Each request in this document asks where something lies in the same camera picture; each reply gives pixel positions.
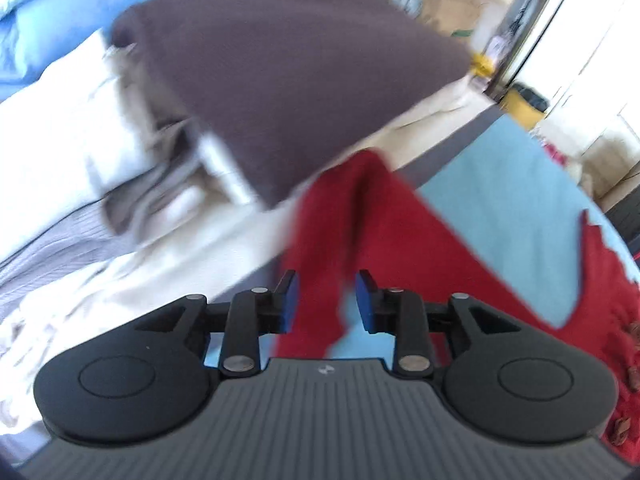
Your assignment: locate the red knit sweater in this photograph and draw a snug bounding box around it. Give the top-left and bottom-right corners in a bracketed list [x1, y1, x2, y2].
[274, 151, 639, 462]

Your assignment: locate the light blue bed sheet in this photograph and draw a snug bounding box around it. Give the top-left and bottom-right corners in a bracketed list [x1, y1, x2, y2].
[202, 114, 640, 366]

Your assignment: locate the cream striped bed cover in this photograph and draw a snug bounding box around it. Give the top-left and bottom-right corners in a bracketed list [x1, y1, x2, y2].
[0, 29, 511, 441]

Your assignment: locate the yellow trash bin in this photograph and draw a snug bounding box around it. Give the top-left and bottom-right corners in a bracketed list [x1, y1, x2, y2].
[500, 82, 549, 131]

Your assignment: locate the dark brown folded blanket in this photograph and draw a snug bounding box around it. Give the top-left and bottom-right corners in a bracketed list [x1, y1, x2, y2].
[111, 0, 471, 206]

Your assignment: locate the yellow plastic bag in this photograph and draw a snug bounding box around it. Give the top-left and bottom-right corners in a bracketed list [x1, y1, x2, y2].
[470, 52, 496, 78]

